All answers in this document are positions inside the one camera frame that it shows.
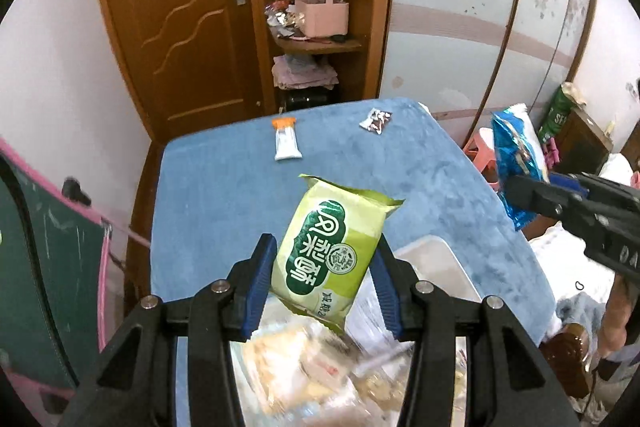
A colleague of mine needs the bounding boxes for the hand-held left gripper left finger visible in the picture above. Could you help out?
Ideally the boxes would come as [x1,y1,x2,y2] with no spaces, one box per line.
[60,233,278,427]

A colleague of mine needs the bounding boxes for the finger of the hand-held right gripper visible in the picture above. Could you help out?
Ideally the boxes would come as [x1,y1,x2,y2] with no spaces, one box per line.
[550,173,640,208]
[505,175,591,228]

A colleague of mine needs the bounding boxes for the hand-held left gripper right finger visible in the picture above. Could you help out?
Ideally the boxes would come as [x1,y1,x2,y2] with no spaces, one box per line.
[372,237,583,427]

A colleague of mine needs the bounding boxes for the blue foil snack bag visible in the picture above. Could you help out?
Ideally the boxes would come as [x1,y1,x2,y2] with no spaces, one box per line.
[491,103,551,232]

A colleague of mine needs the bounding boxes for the white plastic container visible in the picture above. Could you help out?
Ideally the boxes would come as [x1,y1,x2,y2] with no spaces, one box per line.
[345,234,483,358]

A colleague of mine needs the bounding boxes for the green snack packet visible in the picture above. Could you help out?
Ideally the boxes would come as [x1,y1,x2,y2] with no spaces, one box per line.
[269,173,405,335]

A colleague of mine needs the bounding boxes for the clear bread bag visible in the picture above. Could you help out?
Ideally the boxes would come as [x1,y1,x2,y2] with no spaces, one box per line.
[245,324,361,427]

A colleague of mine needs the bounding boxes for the person's right hand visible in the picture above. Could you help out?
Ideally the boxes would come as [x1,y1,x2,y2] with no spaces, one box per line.
[601,274,632,358]

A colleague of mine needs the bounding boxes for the wooden cabinet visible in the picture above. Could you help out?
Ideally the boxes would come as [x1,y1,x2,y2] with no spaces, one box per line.
[552,107,613,175]

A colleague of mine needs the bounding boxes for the white bedding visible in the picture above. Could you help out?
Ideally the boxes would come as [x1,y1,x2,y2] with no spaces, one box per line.
[527,152,640,303]

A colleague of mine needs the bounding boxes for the pink plastic stool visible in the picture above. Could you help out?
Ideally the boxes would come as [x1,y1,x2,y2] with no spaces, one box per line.
[462,127,501,192]

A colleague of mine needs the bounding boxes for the green sack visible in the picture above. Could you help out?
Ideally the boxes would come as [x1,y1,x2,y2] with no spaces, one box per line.
[537,82,581,145]

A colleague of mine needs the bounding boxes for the light blue cloth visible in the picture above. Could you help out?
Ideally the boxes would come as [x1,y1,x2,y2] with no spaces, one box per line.
[555,292,608,338]

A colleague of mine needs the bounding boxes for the blue tablecloth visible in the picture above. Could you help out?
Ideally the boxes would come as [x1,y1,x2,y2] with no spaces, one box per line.
[150,97,558,343]

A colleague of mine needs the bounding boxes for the orange capped white packet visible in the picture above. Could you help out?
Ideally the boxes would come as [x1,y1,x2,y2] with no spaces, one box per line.
[271,117,304,162]

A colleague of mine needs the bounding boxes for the small silver brown wrapper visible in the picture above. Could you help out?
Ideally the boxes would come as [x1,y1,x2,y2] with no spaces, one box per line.
[359,108,394,135]

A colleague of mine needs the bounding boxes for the floral sliding wardrobe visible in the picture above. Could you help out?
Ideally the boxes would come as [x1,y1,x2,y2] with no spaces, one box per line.
[377,0,601,148]

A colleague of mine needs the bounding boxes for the black case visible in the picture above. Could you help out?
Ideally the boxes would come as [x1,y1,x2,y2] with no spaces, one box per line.
[279,88,333,112]

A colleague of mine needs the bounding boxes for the black clip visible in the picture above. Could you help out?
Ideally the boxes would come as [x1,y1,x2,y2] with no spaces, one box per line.
[62,177,93,208]

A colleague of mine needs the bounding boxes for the folded pink cloth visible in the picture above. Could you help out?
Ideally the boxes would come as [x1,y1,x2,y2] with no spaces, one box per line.
[271,53,340,90]

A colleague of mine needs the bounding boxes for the wooden corner shelf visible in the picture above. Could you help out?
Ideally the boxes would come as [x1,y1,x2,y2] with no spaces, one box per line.
[245,0,398,115]

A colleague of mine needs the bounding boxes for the pile of foil wrappers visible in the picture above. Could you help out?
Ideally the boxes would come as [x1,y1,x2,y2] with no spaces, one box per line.
[265,0,306,40]

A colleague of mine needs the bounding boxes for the green chalkboard with pink frame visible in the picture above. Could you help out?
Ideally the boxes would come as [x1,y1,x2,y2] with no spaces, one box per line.
[0,137,116,403]

